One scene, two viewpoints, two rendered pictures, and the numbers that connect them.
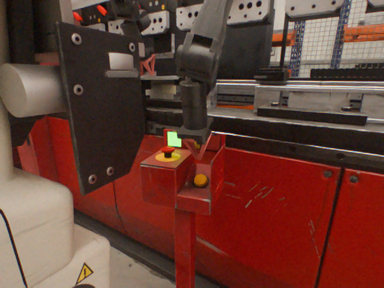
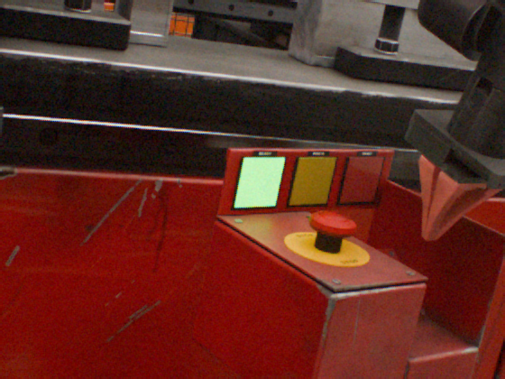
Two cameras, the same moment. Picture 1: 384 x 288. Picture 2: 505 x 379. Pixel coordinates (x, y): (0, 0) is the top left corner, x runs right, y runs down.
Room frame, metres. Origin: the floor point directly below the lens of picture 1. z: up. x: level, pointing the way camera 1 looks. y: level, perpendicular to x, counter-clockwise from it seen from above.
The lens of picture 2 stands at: (0.29, 0.76, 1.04)
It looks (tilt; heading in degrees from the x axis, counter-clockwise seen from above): 16 degrees down; 300
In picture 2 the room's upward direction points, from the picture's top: 11 degrees clockwise
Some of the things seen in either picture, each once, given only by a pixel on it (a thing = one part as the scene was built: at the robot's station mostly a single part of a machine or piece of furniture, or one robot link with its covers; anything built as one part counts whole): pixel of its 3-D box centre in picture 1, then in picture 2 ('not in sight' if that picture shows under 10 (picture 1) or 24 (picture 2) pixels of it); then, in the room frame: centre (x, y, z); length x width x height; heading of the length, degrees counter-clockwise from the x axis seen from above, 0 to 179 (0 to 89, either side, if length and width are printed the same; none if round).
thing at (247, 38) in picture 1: (184, 58); not in sight; (1.64, 0.03, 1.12); 1.13 x 0.02 x 0.44; 57
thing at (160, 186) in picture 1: (184, 167); (351, 273); (0.61, 0.01, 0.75); 0.20 x 0.16 x 0.18; 70
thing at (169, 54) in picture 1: (163, 46); not in sight; (1.08, 0.11, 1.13); 0.10 x 0.02 x 0.10; 57
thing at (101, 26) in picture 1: (98, 25); not in sight; (1.31, 0.47, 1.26); 0.15 x 0.09 x 0.17; 57
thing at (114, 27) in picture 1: (125, 20); not in sight; (1.20, 0.30, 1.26); 0.15 x 0.09 x 0.17; 57
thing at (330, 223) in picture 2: (167, 153); (329, 235); (0.62, 0.06, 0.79); 0.04 x 0.04 x 0.04
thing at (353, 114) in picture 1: (307, 114); (452, 74); (0.71, -0.37, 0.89); 0.30 x 0.05 x 0.03; 57
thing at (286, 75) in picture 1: (268, 74); not in sight; (0.98, -0.33, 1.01); 0.26 x 0.12 x 0.05; 147
